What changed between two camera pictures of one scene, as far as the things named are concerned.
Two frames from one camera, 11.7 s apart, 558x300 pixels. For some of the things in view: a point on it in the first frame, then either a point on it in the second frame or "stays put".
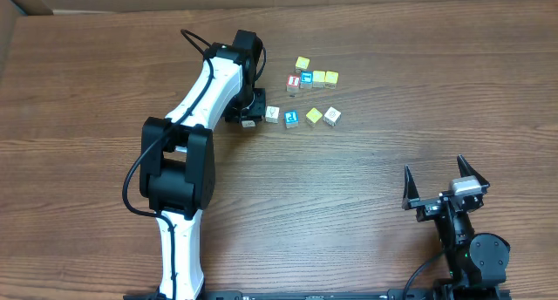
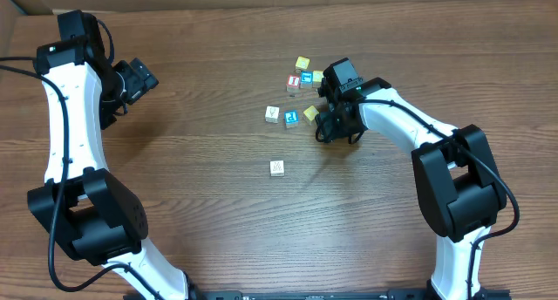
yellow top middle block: [318, 78] stays put
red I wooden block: [292, 83] stays put
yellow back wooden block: [302, 64] stays put
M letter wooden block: [272, 114] stays put
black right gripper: [438, 201] → [327, 126]
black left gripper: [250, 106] → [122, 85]
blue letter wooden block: [306, 79] stays put
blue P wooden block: [291, 119] stays put
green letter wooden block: [248, 123] → [277, 168]
